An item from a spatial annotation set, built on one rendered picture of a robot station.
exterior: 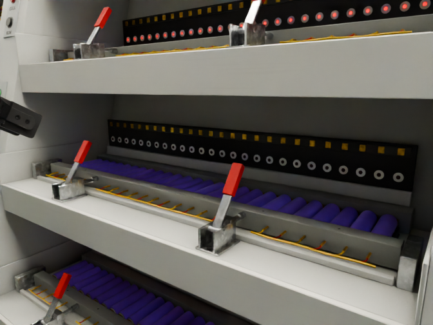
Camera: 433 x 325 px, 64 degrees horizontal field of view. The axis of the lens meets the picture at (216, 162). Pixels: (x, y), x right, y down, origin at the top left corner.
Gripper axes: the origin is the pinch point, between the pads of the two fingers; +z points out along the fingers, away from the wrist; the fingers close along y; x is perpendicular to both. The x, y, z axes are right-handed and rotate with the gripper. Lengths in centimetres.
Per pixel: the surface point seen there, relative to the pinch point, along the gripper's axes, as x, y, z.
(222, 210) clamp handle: -3.8, 26.8, 10.0
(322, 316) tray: -9.8, 38.4, 9.5
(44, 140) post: 0.9, -16.0, 12.9
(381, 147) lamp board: 8.7, 37.9, 21.3
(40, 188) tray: -7.3, -7.8, 11.1
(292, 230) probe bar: -3.6, 32.6, 14.7
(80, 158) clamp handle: -1.5, 0.6, 10.1
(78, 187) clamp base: -5.4, 0.8, 11.5
